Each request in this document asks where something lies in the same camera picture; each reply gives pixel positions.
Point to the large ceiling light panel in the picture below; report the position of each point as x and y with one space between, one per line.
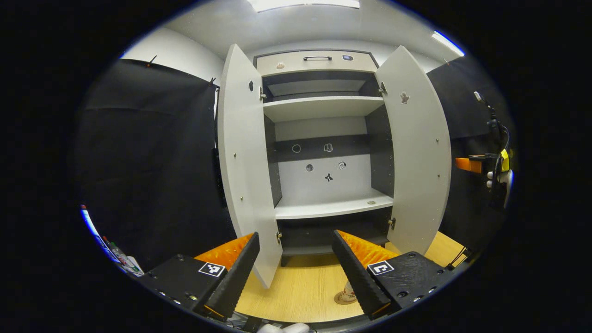
300 3

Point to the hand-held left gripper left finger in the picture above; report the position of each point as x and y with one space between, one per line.
236 277

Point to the white cabinet door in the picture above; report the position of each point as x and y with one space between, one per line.
240 162
416 162

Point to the grey and white cabinet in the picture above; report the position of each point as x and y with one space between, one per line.
300 194

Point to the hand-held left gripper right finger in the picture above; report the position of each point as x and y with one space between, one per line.
358 277

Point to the pile of coloured items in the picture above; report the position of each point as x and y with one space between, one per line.
115 252

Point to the small ceiling light panel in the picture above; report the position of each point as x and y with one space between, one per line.
448 43

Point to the white cabinet drawer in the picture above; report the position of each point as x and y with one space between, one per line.
296 65

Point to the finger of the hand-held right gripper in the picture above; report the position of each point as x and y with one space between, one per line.
465 164

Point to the round brown coaster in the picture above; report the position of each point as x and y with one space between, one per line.
342 300

